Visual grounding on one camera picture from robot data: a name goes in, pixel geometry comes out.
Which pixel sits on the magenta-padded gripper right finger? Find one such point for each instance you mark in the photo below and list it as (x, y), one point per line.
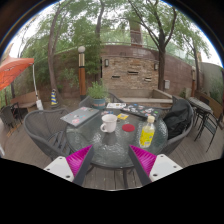
(144, 160)

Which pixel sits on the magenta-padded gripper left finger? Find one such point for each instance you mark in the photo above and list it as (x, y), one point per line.
(78, 160)

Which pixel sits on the clear bottle with yellow label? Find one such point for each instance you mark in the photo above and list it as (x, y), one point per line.
(146, 136)

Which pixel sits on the flat round red coaster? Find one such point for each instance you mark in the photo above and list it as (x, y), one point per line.
(128, 127)

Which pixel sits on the silver laptop with stickers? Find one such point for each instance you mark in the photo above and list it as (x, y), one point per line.
(80, 116)

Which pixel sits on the white ceramic mug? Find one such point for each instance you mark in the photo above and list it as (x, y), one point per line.
(108, 124)

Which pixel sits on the small yellow card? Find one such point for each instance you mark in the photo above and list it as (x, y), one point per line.
(122, 116)

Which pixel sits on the black laptop with stickers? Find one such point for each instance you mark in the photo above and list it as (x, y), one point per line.
(140, 111)

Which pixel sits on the black backpack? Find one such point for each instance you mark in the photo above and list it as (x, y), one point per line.
(178, 118)

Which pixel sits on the small colourful sticker card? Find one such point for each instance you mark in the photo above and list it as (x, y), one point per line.
(106, 112)

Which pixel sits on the white sticker sheet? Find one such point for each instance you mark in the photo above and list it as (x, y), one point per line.
(116, 105)

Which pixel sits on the blue and yellow striped cone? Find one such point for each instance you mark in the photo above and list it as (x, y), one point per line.
(54, 98)

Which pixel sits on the green plant in teal pot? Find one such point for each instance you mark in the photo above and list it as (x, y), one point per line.
(97, 91)

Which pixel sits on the dark metal chair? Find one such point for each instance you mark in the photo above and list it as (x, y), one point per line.
(211, 126)

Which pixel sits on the dark round side table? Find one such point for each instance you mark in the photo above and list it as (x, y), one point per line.
(199, 106)

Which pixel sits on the wooden bench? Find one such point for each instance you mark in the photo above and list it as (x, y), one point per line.
(25, 99)

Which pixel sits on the dark wicker chair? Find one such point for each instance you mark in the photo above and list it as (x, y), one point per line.
(7, 116)

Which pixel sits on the orange patio umbrella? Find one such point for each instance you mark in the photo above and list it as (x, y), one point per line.
(13, 68)

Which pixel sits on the grey wall box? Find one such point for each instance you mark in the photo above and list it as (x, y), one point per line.
(167, 84)

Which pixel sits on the wooden lamp post with globe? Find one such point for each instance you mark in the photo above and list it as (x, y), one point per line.
(82, 78)

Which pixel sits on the black wall lantern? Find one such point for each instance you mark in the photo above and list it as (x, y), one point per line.
(106, 62)
(156, 66)

